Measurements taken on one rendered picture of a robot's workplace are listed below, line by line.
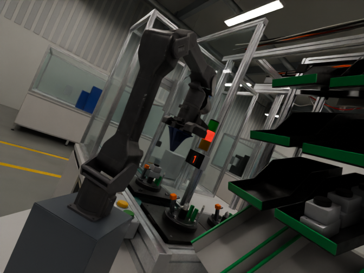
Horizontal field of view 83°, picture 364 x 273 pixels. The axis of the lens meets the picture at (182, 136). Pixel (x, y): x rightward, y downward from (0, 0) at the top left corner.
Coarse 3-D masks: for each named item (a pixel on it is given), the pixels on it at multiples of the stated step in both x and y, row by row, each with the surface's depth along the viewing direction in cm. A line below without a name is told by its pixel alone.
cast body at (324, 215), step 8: (312, 200) 41; (320, 200) 39; (328, 200) 39; (312, 208) 40; (320, 208) 39; (328, 208) 38; (336, 208) 39; (304, 216) 41; (312, 216) 40; (320, 216) 39; (328, 216) 38; (336, 216) 39; (304, 224) 40; (312, 224) 39; (320, 224) 38; (328, 224) 38; (336, 224) 39; (320, 232) 38; (328, 232) 38; (336, 232) 40
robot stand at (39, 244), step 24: (48, 216) 36; (72, 216) 37; (120, 216) 45; (24, 240) 36; (48, 240) 35; (72, 240) 34; (96, 240) 34; (120, 240) 45; (24, 264) 36; (48, 264) 35; (72, 264) 34; (96, 264) 37
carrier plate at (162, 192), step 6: (132, 180) 106; (132, 186) 96; (138, 186) 100; (132, 192) 92; (138, 192) 92; (144, 192) 95; (150, 192) 99; (156, 192) 103; (162, 192) 108; (150, 198) 96; (156, 198) 98; (162, 198) 100; (168, 198) 102
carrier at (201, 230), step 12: (144, 204) 81; (156, 216) 75; (168, 216) 75; (180, 216) 78; (192, 216) 80; (156, 228) 69; (168, 228) 70; (180, 228) 72; (192, 228) 74; (168, 240) 62; (180, 240) 65
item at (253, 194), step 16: (272, 160) 63; (288, 160) 66; (304, 160) 66; (256, 176) 62; (272, 176) 64; (288, 176) 67; (304, 176) 67; (320, 176) 53; (240, 192) 54; (256, 192) 57; (272, 192) 57; (288, 192) 57; (304, 192) 52; (256, 208) 48; (272, 208) 49
